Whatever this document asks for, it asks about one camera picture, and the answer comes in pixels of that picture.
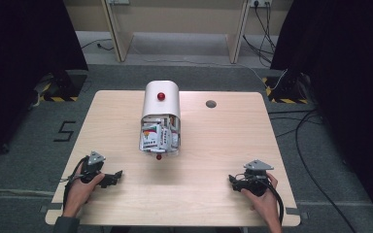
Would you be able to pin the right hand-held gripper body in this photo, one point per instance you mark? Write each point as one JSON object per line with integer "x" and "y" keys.
{"x": 255, "y": 179}

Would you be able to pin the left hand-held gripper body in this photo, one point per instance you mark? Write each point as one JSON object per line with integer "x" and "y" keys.
{"x": 92, "y": 166}

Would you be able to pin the white storage box red knobs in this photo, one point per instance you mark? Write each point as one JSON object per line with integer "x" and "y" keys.
{"x": 160, "y": 98}

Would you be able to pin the person's left hand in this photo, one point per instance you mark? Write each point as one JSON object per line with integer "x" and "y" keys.
{"x": 81, "y": 191}

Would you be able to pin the person's right hand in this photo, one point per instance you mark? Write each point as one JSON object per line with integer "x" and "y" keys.
{"x": 265, "y": 204}

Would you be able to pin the pile of white printed packets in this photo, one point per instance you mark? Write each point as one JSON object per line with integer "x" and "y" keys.
{"x": 158, "y": 134}

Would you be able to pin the black curtain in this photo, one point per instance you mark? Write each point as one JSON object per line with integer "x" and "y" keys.
{"x": 343, "y": 81}
{"x": 22, "y": 64}

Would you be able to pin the stand base yellow black tape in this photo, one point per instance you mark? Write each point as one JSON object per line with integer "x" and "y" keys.
{"x": 58, "y": 87}
{"x": 286, "y": 89}

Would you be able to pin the white wall power socket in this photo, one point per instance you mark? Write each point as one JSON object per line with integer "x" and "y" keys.
{"x": 260, "y": 2}

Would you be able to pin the beige wooden desk frame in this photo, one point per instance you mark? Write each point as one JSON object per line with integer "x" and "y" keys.
{"x": 175, "y": 32}

